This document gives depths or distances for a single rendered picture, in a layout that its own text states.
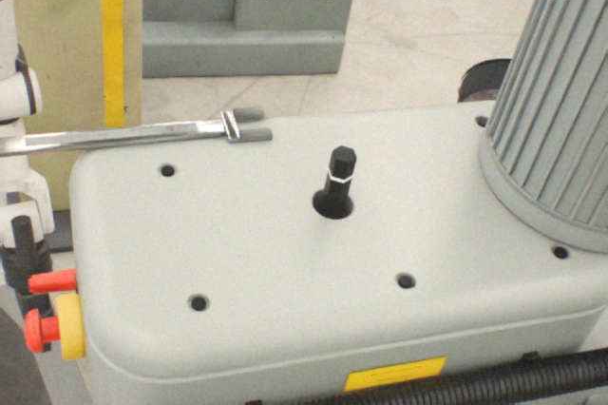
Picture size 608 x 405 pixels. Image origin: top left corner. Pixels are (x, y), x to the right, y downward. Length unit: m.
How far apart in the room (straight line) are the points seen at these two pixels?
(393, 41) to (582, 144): 3.57
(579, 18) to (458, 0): 4.00
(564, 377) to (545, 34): 0.30
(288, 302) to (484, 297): 0.16
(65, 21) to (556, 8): 2.13
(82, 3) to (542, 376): 2.09
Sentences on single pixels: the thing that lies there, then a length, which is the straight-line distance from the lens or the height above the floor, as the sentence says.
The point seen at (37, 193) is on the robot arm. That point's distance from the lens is 1.62.
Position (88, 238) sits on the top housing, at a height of 1.89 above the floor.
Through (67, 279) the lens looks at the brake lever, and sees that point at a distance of 0.93.
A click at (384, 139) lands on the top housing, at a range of 0.84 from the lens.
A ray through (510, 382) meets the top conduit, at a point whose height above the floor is 1.81.
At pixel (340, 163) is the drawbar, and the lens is 0.72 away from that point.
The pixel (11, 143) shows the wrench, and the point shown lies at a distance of 0.80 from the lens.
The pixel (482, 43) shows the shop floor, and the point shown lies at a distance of 4.43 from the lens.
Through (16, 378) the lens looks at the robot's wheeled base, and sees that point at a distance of 2.22.
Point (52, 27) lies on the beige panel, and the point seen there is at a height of 0.83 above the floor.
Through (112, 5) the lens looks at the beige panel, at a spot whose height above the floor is 0.90.
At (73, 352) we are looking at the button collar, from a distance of 0.81.
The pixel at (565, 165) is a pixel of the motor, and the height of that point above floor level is 1.97.
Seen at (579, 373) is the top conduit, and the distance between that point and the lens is 0.84.
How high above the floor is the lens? 2.44
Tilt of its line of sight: 45 degrees down
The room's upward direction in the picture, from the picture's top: 11 degrees clockwise
